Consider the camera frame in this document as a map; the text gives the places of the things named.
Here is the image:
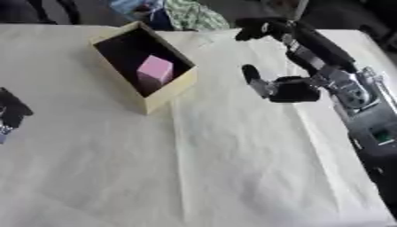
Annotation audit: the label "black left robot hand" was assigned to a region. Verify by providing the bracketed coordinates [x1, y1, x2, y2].
[0, 86, 36, 129]

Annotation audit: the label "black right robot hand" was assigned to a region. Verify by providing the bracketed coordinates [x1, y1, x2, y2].
[234, 17, 360, 104]

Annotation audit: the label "tan cardboard box black inside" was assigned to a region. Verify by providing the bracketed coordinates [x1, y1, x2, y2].
[88, 20, 200, 116]

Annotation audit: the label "grey tripod leg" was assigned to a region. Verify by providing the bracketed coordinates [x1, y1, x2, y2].
[290, 0, 312, 21]

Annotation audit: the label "black chair legs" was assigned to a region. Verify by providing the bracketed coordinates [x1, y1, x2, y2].
[26, 0, 82, 26]

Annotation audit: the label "green white patterned fabric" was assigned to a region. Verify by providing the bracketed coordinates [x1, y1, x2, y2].
[162, 0, 233, 32]

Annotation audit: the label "pink rectangular block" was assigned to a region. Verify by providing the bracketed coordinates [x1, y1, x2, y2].
[135, 54, 175, 93]

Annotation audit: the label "blue bag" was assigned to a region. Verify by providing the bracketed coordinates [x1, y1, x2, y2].
[106, 0, 177, 31]

